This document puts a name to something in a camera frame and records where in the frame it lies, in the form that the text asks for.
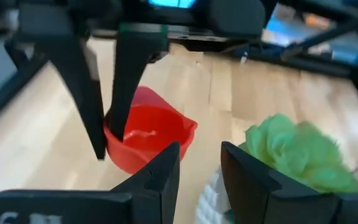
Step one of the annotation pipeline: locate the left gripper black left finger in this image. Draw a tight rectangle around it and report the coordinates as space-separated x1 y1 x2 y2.
0 141 180 224

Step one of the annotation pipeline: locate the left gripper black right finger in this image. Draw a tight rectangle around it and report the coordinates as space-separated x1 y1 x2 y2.
221 141 358 224

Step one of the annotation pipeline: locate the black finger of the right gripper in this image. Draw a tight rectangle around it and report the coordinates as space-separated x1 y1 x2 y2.
44 37 108 161
108 24 170 142

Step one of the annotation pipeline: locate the red measuring cup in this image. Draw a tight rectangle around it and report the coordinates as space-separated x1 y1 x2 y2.
103 85 199 175

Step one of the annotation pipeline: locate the succulent in triangle-patterned pot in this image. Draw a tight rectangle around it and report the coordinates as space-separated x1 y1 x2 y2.
195 113 358 224

